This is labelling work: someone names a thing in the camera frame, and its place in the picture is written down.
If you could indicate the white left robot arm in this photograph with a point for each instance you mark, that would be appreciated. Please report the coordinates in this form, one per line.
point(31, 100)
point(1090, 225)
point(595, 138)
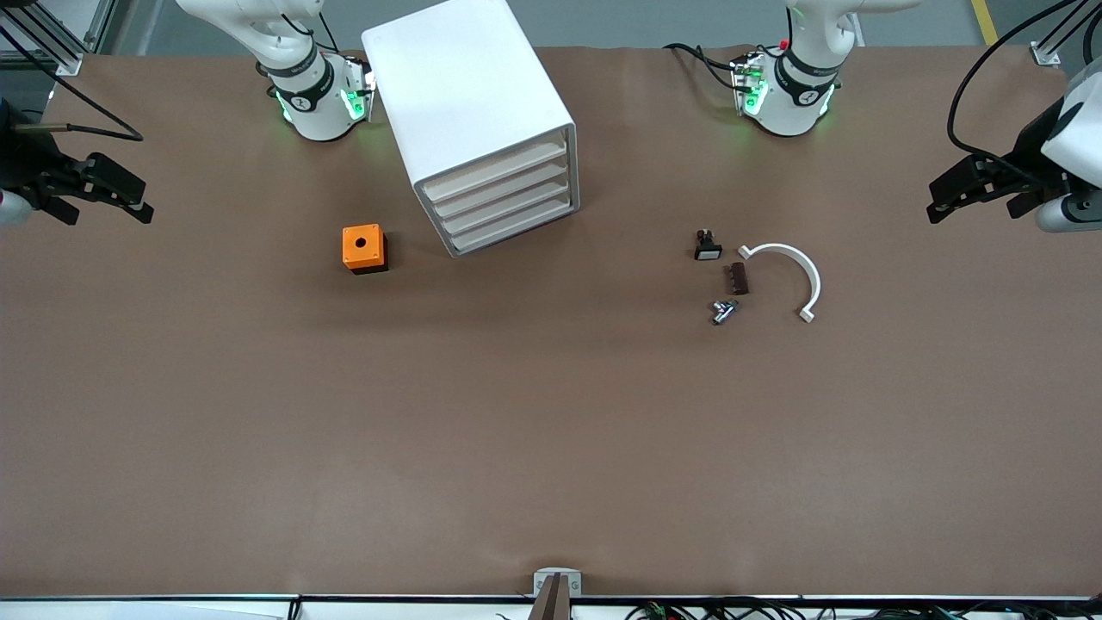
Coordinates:
point(792, 103)

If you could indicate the brown camera stand post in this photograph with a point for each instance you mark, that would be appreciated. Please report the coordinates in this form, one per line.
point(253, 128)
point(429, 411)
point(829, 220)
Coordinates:
point(553, 603)

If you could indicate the white drawer cabinet housing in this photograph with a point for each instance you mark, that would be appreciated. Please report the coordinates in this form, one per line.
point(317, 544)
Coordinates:
point(465, 86)

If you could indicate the grey metal table bracket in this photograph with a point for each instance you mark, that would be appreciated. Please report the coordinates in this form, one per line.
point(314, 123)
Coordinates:
point(575, 579)

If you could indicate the orange box with hole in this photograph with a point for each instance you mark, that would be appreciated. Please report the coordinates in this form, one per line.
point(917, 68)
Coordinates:
point(374, 250)

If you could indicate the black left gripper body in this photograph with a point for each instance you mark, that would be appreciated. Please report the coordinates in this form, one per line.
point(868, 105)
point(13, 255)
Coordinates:
point(1030, 151)

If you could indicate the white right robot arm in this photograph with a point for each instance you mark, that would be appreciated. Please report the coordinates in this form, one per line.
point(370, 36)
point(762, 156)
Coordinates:
point(318, 112)

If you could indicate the aluminium frame profile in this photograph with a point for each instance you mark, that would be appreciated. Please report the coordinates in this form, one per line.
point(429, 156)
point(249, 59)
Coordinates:
point(73, 39)
point(1046, 54)

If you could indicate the small silver metal fitting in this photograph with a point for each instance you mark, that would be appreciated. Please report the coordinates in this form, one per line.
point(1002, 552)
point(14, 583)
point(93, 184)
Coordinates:
point(723, 312)

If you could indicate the brown terminal block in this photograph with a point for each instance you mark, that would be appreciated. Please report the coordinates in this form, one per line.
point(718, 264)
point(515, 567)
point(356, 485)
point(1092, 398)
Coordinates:
point(736, 279)

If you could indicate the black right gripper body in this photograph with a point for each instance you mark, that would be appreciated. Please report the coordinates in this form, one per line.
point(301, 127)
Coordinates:
point(24, 160)

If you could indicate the black switch with white face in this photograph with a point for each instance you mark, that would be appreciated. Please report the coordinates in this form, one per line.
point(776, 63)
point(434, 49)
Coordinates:
point(708, 251)

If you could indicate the white curved plastic bracket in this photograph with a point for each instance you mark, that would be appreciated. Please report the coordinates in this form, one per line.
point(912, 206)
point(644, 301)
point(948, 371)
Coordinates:
point(814, 284)

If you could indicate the white cabinet drawer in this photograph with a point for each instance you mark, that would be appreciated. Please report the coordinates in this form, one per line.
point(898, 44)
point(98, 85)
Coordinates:
point(504, 207)
point(499, 188)
point(495, 170)
point(510, 226)

